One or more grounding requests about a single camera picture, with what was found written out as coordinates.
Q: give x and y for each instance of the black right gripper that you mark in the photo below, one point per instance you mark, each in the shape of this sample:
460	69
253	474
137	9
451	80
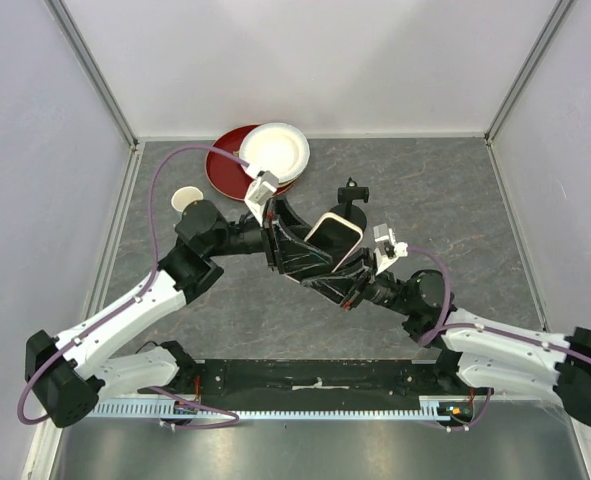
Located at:
365	259

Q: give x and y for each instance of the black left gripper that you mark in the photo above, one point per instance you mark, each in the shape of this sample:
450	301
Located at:
284	253

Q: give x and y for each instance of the pink smartphone black screen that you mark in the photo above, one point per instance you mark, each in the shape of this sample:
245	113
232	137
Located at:
336	237

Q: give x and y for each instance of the black phone stand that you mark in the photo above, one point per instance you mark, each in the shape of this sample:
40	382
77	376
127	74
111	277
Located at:
346	197

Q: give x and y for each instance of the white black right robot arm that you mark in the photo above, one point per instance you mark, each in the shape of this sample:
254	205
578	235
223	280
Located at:
474	351

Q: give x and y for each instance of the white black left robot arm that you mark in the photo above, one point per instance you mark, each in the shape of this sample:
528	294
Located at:
69	373

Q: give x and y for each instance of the red round tray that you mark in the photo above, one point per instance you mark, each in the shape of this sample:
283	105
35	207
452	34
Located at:
226	176

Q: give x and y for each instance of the white paper plate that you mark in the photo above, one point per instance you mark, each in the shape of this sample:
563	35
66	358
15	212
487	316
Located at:
279	148

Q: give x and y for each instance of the patterned plate under white plate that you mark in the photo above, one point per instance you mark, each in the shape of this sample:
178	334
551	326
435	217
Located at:
287	183

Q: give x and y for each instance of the blue white paper cup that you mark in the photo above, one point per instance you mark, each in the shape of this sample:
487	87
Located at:
184	197

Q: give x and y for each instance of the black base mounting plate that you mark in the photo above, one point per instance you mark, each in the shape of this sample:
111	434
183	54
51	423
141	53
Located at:
225	377

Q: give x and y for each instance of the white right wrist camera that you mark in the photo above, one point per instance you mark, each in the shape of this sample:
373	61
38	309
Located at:
388	250

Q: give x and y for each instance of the aluminium front rail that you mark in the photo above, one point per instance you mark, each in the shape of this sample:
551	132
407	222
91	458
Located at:
525	395

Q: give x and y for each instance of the light blue cable duct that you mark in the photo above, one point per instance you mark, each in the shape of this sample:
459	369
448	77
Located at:
167	409

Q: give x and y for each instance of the aluminium frame post left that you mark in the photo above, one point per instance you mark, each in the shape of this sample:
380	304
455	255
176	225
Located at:
73	35

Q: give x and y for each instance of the aluminium frame post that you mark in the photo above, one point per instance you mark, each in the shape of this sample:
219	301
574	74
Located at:
73	35
545	38

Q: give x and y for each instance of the aluminium frame post right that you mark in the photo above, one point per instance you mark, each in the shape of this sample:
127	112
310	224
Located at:
545	38

